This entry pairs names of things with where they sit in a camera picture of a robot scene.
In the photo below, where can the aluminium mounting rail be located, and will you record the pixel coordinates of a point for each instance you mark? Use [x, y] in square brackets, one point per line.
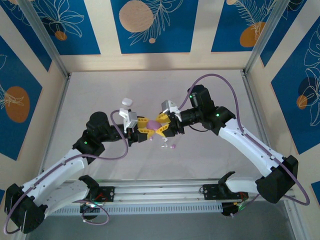
[160, 191]

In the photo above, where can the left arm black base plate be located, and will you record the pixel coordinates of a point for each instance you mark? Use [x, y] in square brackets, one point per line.
[108, 194]

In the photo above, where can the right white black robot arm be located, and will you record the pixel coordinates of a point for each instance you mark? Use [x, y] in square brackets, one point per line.
[250, 145]

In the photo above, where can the white earbud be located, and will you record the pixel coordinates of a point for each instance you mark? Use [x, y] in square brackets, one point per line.
[165, 139]
[163, 146]

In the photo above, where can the aluminium frame post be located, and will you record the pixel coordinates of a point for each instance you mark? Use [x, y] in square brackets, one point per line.
[267, 32]
[43, 32]

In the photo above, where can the purple earbud charging case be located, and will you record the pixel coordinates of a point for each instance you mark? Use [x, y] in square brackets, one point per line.
[153, 125]

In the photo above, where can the black base electronics box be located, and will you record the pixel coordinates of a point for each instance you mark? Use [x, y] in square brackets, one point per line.
[88, 212]
[228, 210]

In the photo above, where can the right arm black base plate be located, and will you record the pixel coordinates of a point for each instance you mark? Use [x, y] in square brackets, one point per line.
[210, 192]

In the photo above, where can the white earbud charging case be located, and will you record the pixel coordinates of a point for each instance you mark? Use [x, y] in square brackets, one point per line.
[127, 101]

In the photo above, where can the aluminium table side rail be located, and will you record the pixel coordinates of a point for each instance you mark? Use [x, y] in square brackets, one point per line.
[55, 125]
[251, 95]

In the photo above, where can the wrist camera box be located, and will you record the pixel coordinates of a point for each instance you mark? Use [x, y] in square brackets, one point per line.
[168, 106]
[129, 118]

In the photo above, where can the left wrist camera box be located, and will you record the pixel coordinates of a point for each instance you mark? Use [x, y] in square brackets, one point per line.
[129, 118]

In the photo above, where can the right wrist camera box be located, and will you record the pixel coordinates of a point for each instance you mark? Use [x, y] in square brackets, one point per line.
[168, 106]

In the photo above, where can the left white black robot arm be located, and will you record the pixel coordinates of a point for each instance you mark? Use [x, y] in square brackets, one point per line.
[55, 172]

